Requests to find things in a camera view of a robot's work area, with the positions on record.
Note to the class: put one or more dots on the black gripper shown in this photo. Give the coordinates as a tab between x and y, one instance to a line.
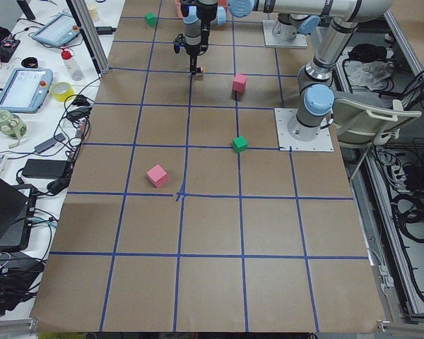
193	49

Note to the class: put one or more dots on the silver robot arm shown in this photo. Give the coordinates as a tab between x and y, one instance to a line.
198	16
314	79

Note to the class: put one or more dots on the pink cube near center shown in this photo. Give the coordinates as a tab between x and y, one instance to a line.
239	83

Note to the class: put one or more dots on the pink cube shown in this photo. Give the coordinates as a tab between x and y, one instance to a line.
158	176
239	83

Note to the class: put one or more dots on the green cube at corner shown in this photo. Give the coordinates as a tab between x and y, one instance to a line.
151	19

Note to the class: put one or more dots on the pink plastic bin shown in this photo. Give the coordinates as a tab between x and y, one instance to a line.
221	17

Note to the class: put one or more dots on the green cube near center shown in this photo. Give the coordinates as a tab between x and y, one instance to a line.
239	144

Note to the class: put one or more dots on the pink cube far side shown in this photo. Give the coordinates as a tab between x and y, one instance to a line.
158	176

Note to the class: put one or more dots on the clear squeeze bottle red cap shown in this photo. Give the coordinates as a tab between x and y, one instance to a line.
71	65

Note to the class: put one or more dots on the yellow tape roll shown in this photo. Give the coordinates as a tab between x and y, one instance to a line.
62	91

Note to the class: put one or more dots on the upper teach pendant tablet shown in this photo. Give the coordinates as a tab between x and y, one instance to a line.
58	32

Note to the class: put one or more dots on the teach pendant tablet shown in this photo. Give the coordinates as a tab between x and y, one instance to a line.
26	90
58	32

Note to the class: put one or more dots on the black round container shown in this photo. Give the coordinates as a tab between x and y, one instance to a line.
30	63

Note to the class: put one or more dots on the lower teach pendant tablet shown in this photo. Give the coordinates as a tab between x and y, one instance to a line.
26	90

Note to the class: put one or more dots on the white office chair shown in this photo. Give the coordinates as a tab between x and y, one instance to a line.
359	125

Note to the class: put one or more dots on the black power adapter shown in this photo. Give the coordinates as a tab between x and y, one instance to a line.
44	169

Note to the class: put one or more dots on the black laptop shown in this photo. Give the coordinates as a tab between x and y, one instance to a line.
17	207

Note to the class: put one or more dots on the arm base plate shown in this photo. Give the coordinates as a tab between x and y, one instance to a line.
281	35
293	136

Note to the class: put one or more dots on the aluminium frame post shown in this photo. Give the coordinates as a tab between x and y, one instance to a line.
79	11

